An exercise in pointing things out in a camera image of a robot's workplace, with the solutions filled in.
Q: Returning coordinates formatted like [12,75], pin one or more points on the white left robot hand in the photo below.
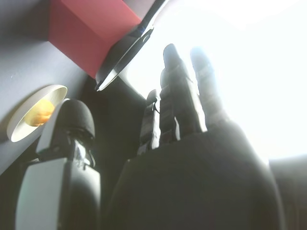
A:
[182,182]

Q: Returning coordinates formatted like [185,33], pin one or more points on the black cast iron pan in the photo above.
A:
[120,57]

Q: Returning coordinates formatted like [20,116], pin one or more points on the golden bread roll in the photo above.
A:
[38,113]

